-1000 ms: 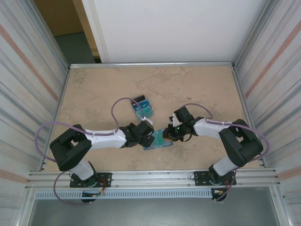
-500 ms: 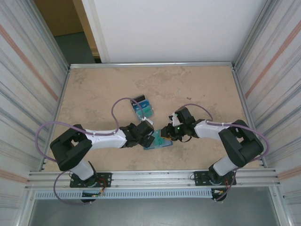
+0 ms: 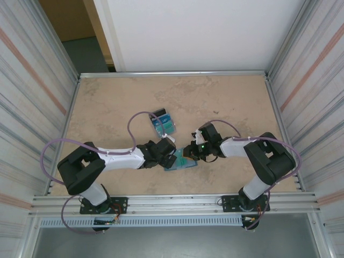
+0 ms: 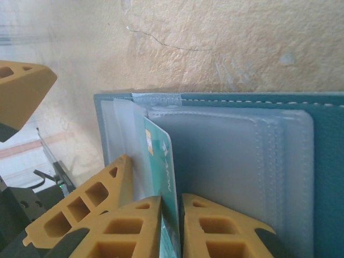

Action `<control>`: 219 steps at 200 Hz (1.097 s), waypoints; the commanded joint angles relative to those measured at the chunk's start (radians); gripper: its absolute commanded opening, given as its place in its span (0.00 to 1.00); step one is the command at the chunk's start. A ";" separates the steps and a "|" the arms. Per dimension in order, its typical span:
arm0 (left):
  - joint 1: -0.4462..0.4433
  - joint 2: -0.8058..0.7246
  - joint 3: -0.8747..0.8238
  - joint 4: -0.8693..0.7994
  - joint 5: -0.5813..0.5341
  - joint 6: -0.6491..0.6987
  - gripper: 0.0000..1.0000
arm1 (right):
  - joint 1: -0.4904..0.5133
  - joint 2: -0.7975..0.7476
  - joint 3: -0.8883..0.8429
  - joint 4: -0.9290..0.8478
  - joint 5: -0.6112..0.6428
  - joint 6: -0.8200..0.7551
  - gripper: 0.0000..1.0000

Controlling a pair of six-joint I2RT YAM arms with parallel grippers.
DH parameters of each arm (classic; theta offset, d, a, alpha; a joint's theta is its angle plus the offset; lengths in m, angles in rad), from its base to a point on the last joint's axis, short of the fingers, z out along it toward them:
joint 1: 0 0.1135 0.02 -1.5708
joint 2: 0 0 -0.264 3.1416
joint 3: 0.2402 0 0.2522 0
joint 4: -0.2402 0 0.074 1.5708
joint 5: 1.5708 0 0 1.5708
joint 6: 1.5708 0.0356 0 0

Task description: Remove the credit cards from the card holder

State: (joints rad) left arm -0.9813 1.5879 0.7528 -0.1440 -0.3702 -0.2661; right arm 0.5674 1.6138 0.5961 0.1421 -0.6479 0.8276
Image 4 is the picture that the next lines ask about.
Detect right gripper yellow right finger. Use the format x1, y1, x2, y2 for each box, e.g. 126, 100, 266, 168
182, 193, 285, 258

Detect blue leather card holder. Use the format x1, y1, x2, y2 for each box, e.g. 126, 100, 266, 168
93, 91, 344, 258

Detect green card with chip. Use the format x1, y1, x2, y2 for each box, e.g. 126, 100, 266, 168
142, 116, 181, 258

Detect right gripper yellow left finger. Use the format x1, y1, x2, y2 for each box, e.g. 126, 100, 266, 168
48, 195, 163, 258

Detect translucent striped enclosure panel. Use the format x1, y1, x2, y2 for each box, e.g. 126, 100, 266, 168
0, 126, 78, 193

